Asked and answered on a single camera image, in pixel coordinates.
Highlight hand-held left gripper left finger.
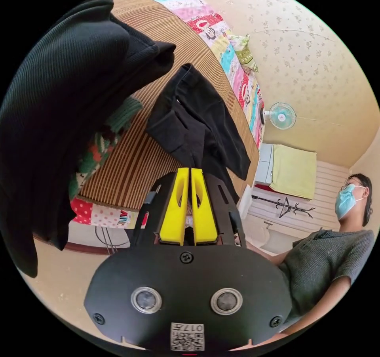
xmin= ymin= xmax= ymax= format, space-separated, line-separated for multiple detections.
xmin=158 ymin=168 xmax=190 ymax=246

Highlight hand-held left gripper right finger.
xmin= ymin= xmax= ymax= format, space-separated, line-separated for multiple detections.
xmin=191 ymin=168 xmax=219 ymax=246

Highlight black pants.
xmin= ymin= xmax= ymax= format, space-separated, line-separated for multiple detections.
xmin=145 ymin=63 xmax=252 ymax=204

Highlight person's right forearm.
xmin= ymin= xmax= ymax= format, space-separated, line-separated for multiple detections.
xmin=245 ymin=240 xmax=290 ymax=266

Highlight bed with woven mat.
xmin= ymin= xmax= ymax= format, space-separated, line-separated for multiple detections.
xmin=67 ymin=0 xmax=267 ymax=256

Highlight black coat rack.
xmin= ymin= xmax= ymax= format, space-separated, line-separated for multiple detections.
xmin=251 ymin=194 xmax=316 ymax=220

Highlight white cupboard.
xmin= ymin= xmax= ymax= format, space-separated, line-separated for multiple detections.
xmin=254 ymin=143 xmax=318 ymax=200

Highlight white and blue fan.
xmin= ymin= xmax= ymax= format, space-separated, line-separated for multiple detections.
xmin=260 ymin=101 xmax=297 ymax=131

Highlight person's body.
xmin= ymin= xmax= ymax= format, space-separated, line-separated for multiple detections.
xmin=277 ymin=172 xmax=376 ymax=334

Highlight pile of clothes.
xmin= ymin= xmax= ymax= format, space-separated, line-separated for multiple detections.
xmin=0 ymin=0 xmax=177 ymax=279

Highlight green floral pillow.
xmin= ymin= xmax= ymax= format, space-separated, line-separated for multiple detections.
xmin=228 ymin=33 xmax=259 ymax=74

